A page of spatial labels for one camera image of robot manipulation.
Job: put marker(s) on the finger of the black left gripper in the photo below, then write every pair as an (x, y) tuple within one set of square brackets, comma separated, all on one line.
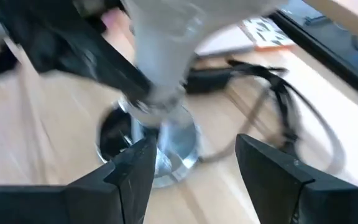
[(117, 71)]

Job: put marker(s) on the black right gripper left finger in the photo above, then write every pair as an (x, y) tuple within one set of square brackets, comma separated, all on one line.
[(104, 193)]

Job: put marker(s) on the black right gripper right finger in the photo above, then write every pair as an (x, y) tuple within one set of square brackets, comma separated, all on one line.
[(291, 193)]

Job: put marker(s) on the brown cardboard sheet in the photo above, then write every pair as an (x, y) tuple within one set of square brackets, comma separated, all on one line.
[(222, 42)]

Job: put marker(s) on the white printed card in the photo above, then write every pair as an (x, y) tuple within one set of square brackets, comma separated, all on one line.
[(266, 31)]

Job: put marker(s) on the black metal table frame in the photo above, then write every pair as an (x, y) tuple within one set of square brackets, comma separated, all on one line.
[(322, 53)]

